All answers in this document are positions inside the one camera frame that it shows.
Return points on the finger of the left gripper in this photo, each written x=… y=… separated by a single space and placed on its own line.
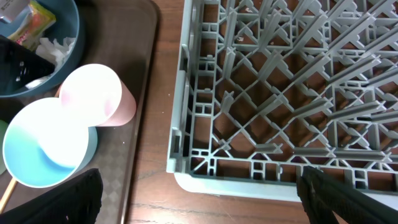
x=20 y=66

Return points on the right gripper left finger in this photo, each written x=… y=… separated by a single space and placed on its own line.
x=77 y=200

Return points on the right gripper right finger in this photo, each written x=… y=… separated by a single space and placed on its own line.
x=323 y=198

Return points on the yellow green snack wrapper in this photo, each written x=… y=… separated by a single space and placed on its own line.
x=32 y=28

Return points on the light blue bowl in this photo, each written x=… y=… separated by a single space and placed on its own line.
x=43 y=146

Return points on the pink plastic cup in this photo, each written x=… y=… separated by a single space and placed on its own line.
x=94 y=95

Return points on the grey plastic dishwasher rack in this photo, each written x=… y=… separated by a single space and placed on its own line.
x=266 y=88

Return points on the light green bowl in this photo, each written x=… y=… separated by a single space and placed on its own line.
x=3 y=128

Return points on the dark blue plate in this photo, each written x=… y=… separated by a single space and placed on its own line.
x=68 y=24

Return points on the wooden chopstick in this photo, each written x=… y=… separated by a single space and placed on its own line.
x=6 y=195

